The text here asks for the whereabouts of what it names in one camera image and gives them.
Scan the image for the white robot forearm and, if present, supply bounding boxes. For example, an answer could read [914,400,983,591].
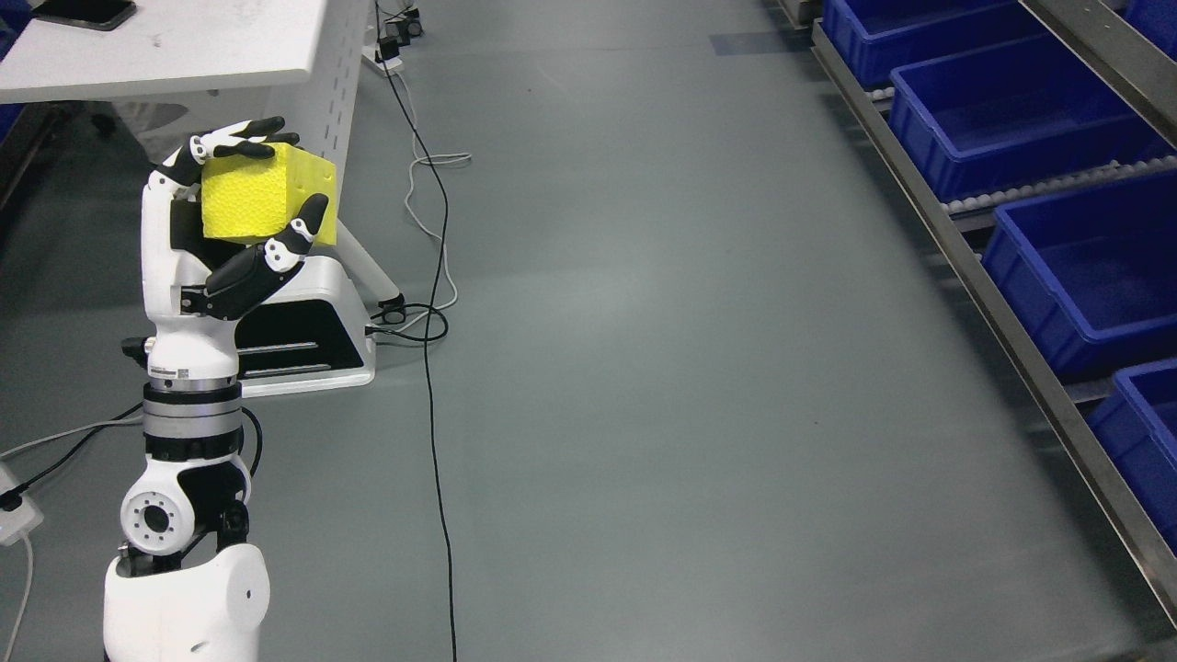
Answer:
[102,377,270,661]

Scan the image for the blue bin far top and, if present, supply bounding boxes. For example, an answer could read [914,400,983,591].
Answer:
[822,1,1046,88]

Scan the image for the steel shelf rack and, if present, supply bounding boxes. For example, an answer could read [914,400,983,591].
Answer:
[811,16,1173,630]

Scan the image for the blue bin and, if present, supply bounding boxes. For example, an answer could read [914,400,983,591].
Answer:
[1088,358,1176,552]
[982,171,1176,382]
[822,1,1046,88]
[887,35,1173,201]

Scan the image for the white power strip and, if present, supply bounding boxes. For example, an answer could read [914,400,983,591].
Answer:
[1,462,45,547]

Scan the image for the yellow foam block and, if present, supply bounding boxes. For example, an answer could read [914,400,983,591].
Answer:
[200,143,339,246]

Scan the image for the white desk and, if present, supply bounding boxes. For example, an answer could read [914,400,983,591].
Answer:
[1,1,370,104]

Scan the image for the black floor cable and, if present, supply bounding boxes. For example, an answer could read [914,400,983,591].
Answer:
[366,0,459,662]

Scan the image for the black phone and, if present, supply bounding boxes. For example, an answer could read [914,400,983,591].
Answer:
[32,0,138,32]

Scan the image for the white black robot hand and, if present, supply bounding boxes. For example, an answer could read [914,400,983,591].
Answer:
[140,117,330,388]

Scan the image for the white floor cable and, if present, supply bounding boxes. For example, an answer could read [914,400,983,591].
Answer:
[375,55,473,325]

